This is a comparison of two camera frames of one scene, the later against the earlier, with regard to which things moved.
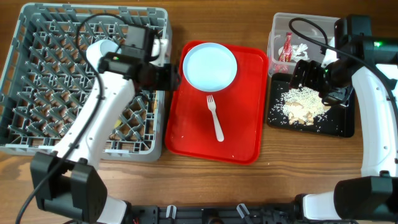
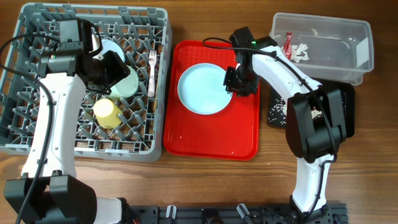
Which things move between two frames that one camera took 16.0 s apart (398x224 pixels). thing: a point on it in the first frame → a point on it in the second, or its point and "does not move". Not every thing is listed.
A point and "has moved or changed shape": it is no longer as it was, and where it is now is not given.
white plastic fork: x=211 y=106 has moved or changed shape
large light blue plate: x=209 y=66 → x=201 y=89
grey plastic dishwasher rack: x=50 y=83 does not move
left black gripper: x=171 y=79 → x=120 y=71
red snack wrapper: x=286 y=55 does not move
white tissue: x=296 y=50 does not move
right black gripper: x=338 y=97 → x=231 y=86
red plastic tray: x=224 y=126 does not move
